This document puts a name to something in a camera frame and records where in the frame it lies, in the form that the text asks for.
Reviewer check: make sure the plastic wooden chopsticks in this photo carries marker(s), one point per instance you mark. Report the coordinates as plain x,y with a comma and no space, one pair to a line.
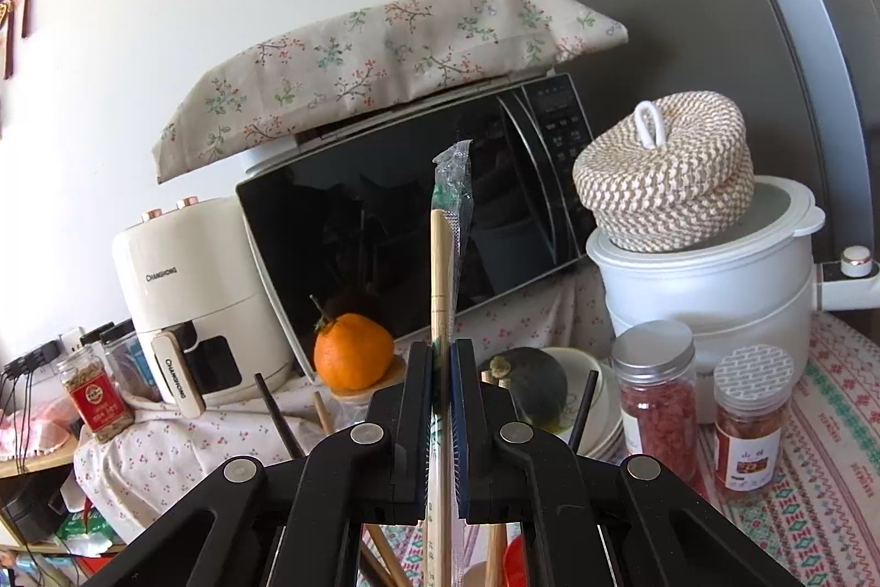
440,270

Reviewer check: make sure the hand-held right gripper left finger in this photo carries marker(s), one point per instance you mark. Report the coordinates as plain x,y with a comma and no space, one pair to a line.
419,394

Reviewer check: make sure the dark green squash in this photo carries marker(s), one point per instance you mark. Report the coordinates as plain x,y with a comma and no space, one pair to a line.
536,384

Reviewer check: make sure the wooden shelf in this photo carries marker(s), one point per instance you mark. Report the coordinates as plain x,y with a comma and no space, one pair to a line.
41,467

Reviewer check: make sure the grey refrigerator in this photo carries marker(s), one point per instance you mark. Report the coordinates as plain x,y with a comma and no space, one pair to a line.
687,9

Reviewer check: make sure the large orange with stem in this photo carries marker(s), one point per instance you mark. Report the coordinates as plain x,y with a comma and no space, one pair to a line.
354,353

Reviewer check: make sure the white small print cloth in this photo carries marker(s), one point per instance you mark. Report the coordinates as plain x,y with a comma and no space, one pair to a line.
172,456

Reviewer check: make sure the red spoon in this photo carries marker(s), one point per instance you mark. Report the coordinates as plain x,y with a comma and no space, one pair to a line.
515,563

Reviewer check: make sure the white bowl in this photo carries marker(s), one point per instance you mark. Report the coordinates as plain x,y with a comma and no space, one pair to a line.
601,415

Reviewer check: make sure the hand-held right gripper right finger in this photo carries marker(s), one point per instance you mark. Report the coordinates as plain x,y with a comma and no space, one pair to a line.
456,408

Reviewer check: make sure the white label dried fruit jar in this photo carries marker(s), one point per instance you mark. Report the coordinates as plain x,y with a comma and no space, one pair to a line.
749,422

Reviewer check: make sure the floral cloth cover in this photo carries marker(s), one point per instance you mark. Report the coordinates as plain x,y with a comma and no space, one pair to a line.
385,50

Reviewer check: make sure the jar of red goji berries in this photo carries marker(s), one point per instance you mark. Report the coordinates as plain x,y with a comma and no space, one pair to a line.
660,415

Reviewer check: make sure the cream air fryer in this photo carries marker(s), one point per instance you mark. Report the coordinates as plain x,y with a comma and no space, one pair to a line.
199,284

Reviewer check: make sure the white electric pot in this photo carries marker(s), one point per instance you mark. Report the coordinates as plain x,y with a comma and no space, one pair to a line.
701,291

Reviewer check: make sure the black lid plastic jar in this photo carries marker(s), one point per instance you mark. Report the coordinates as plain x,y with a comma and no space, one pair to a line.
127,363
93,336

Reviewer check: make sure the black box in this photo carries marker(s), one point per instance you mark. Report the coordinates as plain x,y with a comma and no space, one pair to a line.
31,518

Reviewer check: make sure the pink white cloth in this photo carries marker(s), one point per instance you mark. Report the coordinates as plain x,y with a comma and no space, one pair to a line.
34,429

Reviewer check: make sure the black microwave oven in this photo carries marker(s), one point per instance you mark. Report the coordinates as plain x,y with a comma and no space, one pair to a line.
385,229

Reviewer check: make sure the red label spice jar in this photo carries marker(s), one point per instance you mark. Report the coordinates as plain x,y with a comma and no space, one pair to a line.
96,401

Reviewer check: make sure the patterned red green tablecloth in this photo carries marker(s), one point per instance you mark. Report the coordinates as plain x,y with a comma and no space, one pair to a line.
825,456

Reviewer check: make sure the green red package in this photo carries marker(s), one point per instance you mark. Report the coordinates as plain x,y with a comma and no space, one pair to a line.
89,528

